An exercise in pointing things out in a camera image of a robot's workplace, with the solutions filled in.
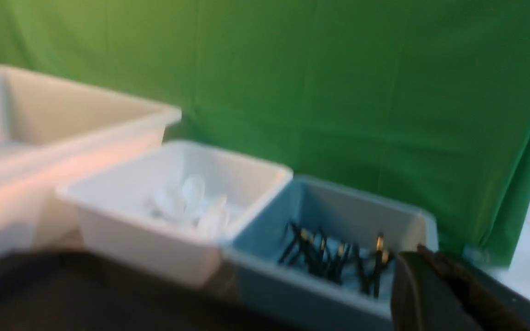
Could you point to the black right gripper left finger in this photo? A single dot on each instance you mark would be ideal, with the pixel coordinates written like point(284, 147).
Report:
point(431, 292)

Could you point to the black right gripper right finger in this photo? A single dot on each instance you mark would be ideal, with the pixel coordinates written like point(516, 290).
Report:
point(522, 299)

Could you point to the teal plastic chopstick bin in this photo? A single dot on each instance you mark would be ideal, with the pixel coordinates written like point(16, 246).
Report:
point(308, 258)

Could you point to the green backdrop cloth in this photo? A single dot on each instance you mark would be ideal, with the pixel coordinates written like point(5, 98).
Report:
point(423, 101)

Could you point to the white ceramic spoon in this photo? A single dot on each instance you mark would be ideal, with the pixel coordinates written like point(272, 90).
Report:
point(192, 194)

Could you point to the small white spoon bin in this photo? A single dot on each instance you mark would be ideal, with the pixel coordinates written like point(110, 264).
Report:
point(132, 212)

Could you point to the black plastic serving tray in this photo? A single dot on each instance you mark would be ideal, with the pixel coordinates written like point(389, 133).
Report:
point(71, 290)

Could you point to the large white plastic tub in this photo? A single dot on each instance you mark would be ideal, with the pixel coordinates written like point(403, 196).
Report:
point(53, 131)

